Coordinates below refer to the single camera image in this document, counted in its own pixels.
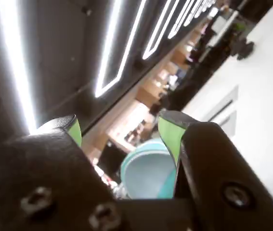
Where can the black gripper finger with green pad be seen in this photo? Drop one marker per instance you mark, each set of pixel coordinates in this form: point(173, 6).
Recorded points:
point(35, 173)
point(223, 168)

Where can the teal hippo shaped bin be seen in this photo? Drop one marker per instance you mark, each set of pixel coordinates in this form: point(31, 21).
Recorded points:
point(146, 178)

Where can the black object on table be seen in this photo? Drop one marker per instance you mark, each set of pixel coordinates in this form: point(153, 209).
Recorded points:
point(245, 49)

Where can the white ceiling light loop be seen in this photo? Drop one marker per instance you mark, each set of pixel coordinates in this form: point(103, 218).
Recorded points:
point(107, 48)
point(156, 33)

